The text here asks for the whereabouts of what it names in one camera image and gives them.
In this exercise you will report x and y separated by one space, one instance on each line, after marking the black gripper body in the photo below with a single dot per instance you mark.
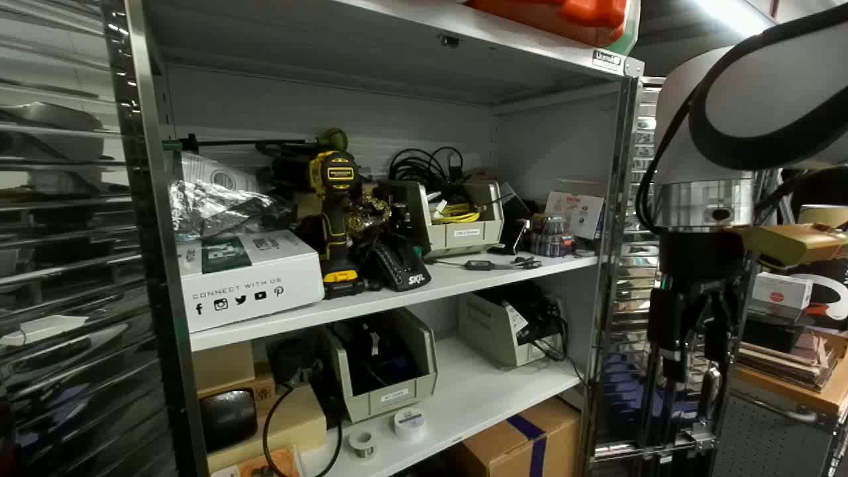
698 290

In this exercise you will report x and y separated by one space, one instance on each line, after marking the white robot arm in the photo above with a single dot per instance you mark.
722 119

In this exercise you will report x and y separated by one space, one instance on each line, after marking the brown cardboard box blue tape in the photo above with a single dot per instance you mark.
533 443

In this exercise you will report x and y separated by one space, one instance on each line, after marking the grey tool bin upper shelf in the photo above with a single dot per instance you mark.
454 228

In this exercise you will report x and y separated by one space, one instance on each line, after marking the brown cardboard box lower left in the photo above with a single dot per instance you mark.
287 419

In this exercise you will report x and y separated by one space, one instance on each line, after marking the white printed cardboard box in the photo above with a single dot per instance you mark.
241 277

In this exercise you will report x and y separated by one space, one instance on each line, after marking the white card package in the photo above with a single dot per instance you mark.
580 212

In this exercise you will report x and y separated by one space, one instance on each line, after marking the pack of batteries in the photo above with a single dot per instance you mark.
548 237

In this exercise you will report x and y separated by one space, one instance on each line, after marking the grey storage bin lower right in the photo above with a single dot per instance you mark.
501 334

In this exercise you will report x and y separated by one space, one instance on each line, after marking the grey storage bin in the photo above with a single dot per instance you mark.
382 362
501 334

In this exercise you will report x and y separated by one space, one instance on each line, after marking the orange case on top shelf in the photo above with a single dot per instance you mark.
592 21

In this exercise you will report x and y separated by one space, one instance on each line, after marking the black battery charger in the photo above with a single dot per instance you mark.
396 266

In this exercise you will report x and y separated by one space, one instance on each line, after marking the metal shelving unit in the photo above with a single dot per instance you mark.
533 107

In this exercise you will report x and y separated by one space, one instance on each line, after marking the white tape roll right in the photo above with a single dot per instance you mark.
408 423

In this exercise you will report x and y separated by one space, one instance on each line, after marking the white tape roll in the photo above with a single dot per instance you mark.
408 423
360 443

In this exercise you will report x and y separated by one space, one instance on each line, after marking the grey storage bin lower middle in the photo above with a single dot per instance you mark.
382 362

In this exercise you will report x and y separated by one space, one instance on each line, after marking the white tape roll left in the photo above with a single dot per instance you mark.
360 443

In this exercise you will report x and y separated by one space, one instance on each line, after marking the black round device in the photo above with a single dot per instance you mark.
229 416

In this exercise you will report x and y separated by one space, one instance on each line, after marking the clear plastic bag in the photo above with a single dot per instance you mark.
209 200

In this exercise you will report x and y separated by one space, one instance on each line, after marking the yellow wrist camera mount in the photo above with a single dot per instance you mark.
792 245

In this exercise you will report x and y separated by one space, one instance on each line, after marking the yellow black cordless drill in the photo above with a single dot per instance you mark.
348 212

